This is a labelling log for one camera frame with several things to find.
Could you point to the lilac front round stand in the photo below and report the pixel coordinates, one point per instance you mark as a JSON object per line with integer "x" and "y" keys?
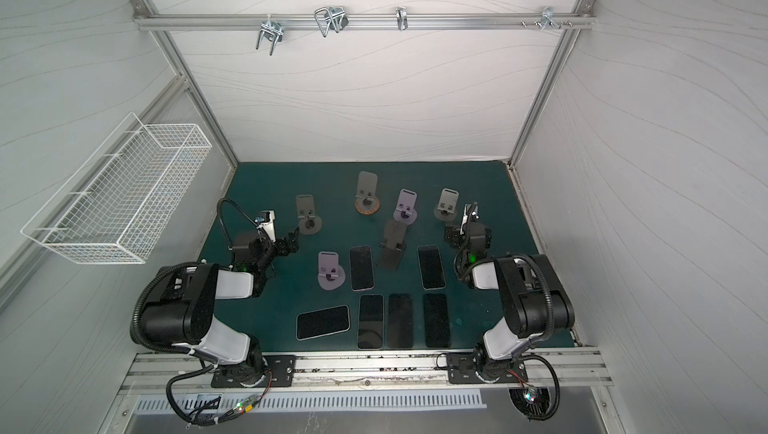
{"x": 331, "y": 275}

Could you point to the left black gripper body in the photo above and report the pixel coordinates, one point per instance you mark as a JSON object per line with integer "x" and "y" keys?
{"x": 282, "y": 249}

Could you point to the black folding phone stand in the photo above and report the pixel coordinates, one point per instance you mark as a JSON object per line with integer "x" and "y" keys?
{"x": 392, "y": 246}

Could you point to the wooden round stand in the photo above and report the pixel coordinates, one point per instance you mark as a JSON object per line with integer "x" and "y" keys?
{"x": 366, "y": 201}

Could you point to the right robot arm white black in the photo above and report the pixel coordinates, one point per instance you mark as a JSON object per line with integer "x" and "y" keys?
{"x": 533, "y": 300}

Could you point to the grey round stand right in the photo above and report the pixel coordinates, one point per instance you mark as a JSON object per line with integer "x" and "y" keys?
{"x": 446, "y": 207}

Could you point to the metal u-bolt clamp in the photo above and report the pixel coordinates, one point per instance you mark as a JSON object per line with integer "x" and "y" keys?
{"x": 270, "y": 34}
{"x": 331, "y": 19}

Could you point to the aluminium crossbar rail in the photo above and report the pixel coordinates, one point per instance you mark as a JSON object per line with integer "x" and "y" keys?
{"x": 357, "y": 22}

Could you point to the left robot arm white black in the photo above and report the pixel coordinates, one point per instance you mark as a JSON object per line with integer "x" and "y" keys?
{"x": 175, "y": 312}

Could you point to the grey round stand left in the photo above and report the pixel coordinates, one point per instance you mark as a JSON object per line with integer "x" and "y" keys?
{"x": 309, "y": 223}

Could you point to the white slotted cable duct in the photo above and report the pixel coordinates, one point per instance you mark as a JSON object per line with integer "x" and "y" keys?
{"x": 328, "y": 401}

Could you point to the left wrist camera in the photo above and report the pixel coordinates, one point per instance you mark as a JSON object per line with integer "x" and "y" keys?
{"x": 265, "y": 221}

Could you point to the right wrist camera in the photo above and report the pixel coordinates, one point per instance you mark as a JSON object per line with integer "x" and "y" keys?
{"x": 470, "y": 214}

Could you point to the grey round stand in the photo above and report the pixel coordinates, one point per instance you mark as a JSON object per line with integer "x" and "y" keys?
{"x": 309, "y": 223}
{"x": 446, "y": 207}

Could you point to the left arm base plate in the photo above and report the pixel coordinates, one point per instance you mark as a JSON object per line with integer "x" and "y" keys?
{"x": 273, "y": 370}

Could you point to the lilac round stand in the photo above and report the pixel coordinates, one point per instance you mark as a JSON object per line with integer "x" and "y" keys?
{"x": 405, "y": 211}
{"x": 331, "y": 275}

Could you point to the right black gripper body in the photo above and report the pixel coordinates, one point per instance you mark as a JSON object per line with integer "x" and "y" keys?
{"x": 459, "y": 236}

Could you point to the metal bracket right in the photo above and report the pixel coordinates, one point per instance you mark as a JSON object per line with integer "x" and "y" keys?
{"x": 547, "y": 21}

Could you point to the metal u-bolt clamp left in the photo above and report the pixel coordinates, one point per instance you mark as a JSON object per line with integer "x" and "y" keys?
{"x": 270, "y": 34}

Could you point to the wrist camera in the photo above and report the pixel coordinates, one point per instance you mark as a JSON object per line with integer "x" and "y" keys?
{"x": 265, "y": 221}
{"x": 470, "y": 214}

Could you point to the metal clamp small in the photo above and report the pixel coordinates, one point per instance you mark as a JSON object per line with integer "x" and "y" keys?
{"x": 401, "y": 19}

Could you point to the lilac rear round stand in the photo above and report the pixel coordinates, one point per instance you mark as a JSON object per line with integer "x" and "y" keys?
{"x": 405, "y": 211}

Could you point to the white wire basket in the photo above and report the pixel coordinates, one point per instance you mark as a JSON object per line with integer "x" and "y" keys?
{"x": 113, "y": 209}

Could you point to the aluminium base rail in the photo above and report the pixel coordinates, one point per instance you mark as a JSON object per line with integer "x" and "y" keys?
{"x": 369, "y": 370}

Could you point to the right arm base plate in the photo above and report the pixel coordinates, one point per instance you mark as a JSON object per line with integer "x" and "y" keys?
{"x": 471, "y": 367}

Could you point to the metal u-bolt clamp middle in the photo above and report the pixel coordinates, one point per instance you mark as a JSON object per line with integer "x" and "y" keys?
{"x": 331, "y": 19}

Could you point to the phone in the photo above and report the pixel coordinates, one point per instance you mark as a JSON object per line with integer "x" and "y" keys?
{"x": 436, "y": 321}
{"x": 370, "y": 322}
{"x": 431, "y": 267}
{"x": 400, "y": 331}
{"x": 361, "y": 269}
{"x": 323, "y": 322}

